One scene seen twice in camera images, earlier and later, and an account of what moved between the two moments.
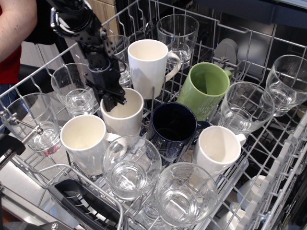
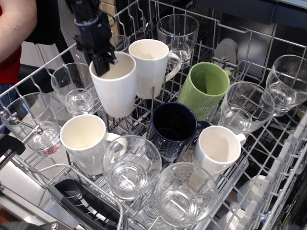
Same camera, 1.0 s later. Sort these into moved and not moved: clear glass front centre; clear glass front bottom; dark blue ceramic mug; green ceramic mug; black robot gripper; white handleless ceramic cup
Moved: white handleless ceramic cup; black robot gripper
Not moved: dark blue ceramic mug; clear glass front bottom; green ceramic mug; clear glass front centre
